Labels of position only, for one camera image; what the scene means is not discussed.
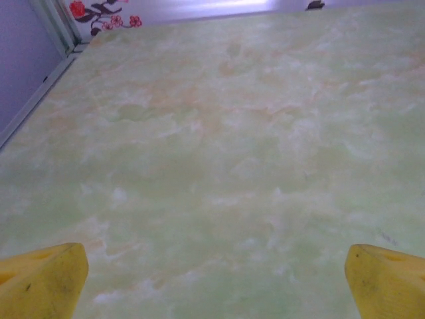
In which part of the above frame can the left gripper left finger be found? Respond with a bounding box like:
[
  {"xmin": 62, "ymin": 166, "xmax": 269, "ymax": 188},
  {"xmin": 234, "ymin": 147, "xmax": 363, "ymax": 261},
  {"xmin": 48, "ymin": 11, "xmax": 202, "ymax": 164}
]
[{"xmin": 0, "ymin": 242, "xmax": 90, "ymax": 319}]

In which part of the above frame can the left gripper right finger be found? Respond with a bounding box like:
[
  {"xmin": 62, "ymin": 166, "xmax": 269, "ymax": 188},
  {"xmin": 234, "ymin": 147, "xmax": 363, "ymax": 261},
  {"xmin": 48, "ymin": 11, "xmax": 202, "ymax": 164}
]
[{"xmin": 343, "ymin": 244, "xmax": 425, "ymax": 319}]

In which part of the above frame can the aluminium table side rail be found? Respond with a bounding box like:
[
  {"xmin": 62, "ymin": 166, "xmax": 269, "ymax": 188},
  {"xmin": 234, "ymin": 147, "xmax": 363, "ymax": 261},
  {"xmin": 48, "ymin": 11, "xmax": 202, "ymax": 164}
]
[{"xmin": 0, "ymin": 43, "xmax": 88, "ymax": 150}]

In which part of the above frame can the aluminium frame corner post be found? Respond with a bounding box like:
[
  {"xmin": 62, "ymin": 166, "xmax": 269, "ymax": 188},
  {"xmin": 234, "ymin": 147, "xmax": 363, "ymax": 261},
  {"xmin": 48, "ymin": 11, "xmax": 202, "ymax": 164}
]
[{"xmin": 29, "ymin": 0, "xmax": 84, "ymax": 56}]

